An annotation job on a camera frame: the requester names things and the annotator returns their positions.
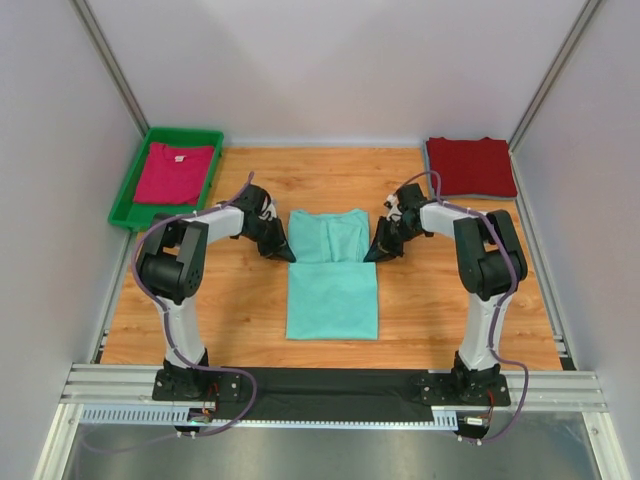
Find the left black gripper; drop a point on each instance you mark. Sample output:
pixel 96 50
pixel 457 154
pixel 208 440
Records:
pixel 277 249

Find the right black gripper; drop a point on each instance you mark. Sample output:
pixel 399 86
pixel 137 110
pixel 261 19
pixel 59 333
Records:
pixel 381 249

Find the teal t shirt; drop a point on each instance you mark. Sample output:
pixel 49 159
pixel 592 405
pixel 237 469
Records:
pixel 332 291

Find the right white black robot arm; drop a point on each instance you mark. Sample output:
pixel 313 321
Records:
pixel 490 263

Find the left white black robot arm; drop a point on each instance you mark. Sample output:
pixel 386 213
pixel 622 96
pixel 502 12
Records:
pixel 169 266

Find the dark red folded t shirt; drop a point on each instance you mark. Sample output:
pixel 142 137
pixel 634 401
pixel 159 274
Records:
pixel 470 167

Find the green plastic tray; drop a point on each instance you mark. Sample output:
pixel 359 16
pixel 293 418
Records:
pixel 127 214

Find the pink folded t shirt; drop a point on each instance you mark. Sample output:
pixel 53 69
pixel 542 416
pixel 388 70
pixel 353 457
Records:
pixel 173 175

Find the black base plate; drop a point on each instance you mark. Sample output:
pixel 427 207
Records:
pixel 329 395

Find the aluminium frame rail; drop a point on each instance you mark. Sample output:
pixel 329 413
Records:
pixel 548 391

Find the slotted grey cable duct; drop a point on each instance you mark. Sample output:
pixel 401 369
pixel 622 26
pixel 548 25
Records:
pixel 182 416

